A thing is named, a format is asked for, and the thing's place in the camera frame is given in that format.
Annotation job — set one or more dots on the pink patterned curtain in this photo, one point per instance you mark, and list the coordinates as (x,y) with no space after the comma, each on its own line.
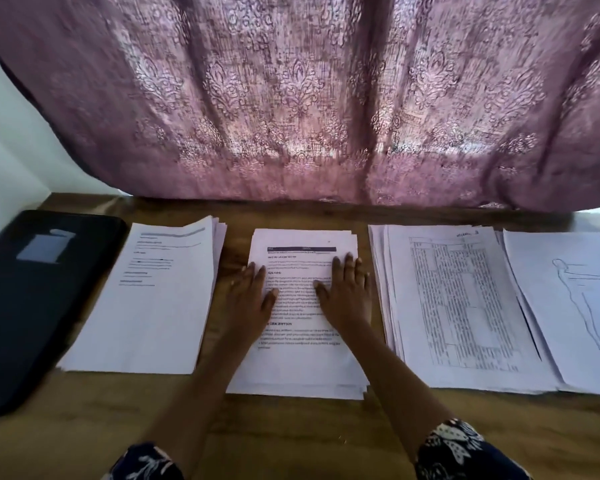
(310,95)

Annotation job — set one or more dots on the person's right forearm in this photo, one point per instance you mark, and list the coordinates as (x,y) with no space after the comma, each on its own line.
(400,390)

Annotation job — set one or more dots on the dark-header text paper pile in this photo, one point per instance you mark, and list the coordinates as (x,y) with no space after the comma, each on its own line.
(300,370)

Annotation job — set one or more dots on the black folder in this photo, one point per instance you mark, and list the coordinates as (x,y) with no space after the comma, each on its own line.
(35,305)

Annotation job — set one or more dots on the stack of printed papers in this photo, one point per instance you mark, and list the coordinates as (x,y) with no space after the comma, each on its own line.
(145,305)

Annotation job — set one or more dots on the table-print paper pile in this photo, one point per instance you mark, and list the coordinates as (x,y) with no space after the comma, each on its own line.
(460,305)

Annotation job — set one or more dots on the person's left forearm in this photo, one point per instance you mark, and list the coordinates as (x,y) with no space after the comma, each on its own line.
(205,405)

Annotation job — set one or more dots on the person's right hand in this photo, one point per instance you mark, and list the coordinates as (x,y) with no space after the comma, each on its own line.
(345,300)

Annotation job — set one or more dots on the person's left hand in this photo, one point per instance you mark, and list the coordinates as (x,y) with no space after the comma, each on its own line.
(248,310)

